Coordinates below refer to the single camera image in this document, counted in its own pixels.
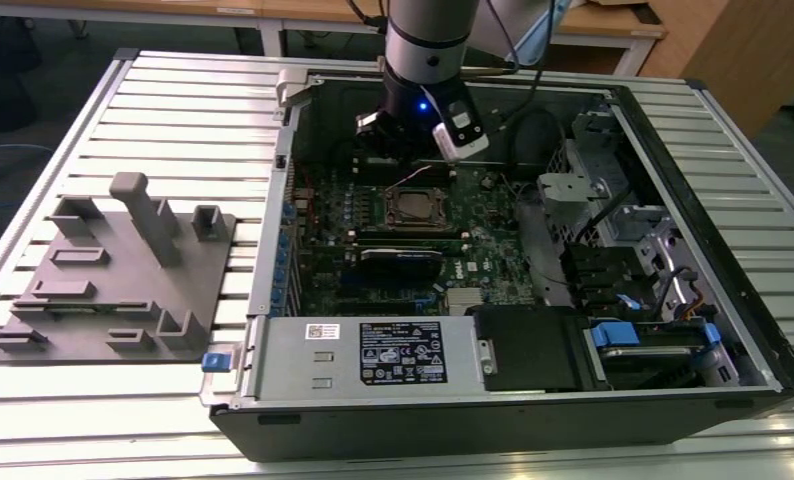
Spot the silver CPU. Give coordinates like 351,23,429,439
398,194,437,221

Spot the CPU socket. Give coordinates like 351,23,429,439
382,185,458,233

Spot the silver drive cage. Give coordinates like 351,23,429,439
534,110,677,251

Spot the black graphics card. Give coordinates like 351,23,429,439
358,245,447,289

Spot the green motherboard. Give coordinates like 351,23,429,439
291,167,550,319

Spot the silver chipset heatsink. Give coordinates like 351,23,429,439
445,287,489,307

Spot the black plastic disk bay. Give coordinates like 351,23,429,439
560,244,661,311

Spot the silver power supply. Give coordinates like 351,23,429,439
233,314,498,402

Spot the grey parts rack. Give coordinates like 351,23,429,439
0,172,238,362

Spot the hard disk in blue carrier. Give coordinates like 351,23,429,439
585,320,718,359

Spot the wooden cabinet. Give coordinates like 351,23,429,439
641,0,794,141

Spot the black office chair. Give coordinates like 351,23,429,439
0,14,43,134

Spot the black PC case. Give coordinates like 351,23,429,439
198,67,794,464

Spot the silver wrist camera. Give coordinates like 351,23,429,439
430,99,490,162

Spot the black looped case cable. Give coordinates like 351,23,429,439
506,105,562,169

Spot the black drive cable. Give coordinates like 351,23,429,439
570,184,632,252

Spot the wooden desk white frame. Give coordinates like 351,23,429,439
0,0,283,56
261,0,668,76

